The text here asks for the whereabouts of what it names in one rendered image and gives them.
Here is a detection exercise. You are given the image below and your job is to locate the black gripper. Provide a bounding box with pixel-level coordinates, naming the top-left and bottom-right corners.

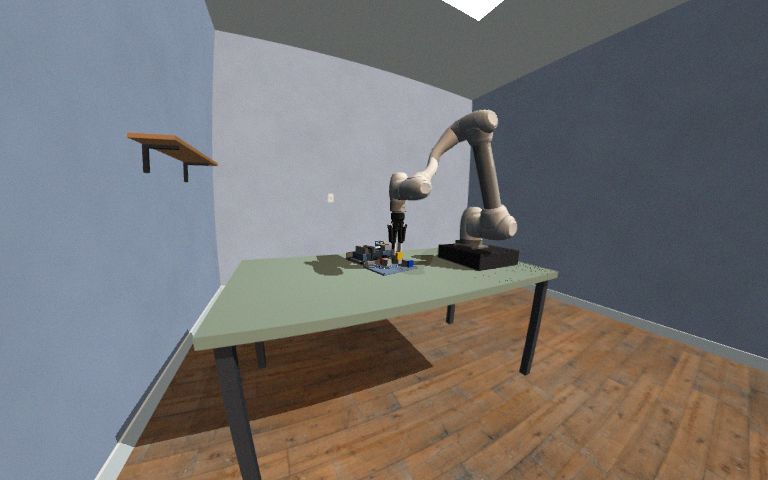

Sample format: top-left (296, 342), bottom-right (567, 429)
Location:
top-left (387, 212), bottom-right (407, 256)

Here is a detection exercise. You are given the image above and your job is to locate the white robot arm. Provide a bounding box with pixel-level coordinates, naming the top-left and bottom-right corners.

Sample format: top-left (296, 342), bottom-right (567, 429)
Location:
top-left (389, 110), bottom-right (517, 250)

